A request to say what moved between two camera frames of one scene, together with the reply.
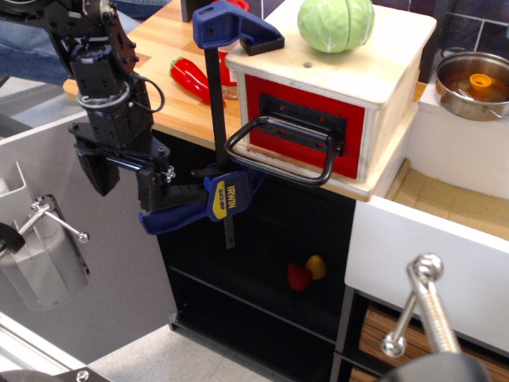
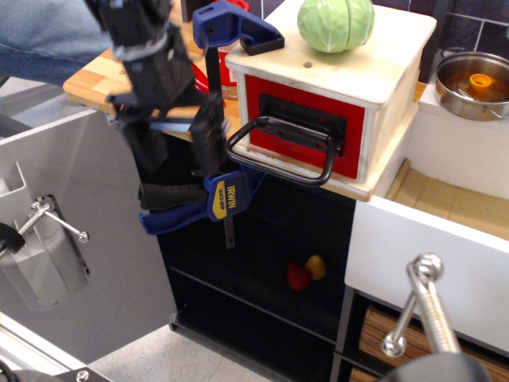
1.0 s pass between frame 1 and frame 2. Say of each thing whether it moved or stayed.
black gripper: moved
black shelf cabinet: stayed
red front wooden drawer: stayed
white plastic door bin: stayed
